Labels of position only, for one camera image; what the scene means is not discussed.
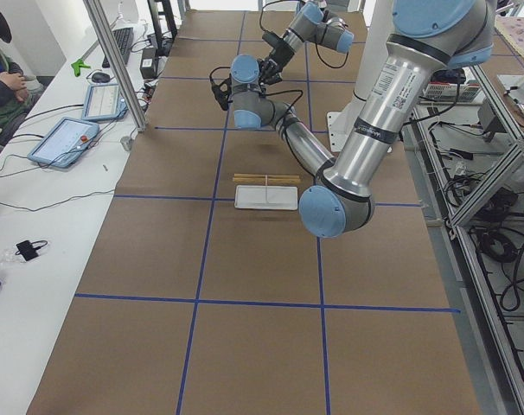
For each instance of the seated person green jacket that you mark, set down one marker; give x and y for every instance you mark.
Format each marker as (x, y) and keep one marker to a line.
(16, 101)

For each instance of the wooden towel rack white base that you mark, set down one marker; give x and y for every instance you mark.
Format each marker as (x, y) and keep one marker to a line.
(266, 192)

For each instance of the green plastic clamp tool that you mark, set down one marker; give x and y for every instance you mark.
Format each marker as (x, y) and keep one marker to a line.
(77, 66)

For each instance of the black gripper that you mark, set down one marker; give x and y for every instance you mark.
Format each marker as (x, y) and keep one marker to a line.
(278, 55)

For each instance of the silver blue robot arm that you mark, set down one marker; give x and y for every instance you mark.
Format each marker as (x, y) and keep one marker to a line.
(422, 37)
(312, 23)

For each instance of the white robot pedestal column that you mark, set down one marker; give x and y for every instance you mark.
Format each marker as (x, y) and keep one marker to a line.
(374, 55)

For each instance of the black keyboard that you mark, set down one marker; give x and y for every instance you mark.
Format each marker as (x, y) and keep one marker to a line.
(124, 38)

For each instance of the far teach pendant tablet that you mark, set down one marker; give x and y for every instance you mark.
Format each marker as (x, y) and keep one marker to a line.
(103, 102)

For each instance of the black computer mouse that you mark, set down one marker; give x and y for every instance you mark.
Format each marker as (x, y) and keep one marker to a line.
(100, 77)

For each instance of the small black pouch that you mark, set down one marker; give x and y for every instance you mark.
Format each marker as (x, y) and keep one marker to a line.
(30, 249)

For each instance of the teach pendant tablet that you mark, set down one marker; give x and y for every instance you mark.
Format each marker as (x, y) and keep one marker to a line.
(64, 143)
(103, 102)

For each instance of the aluminium frame post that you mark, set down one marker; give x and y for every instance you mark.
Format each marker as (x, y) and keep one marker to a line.
(103, 29)

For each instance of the near teach pendant tablet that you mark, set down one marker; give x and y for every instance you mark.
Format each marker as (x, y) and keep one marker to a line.
(64, 143)

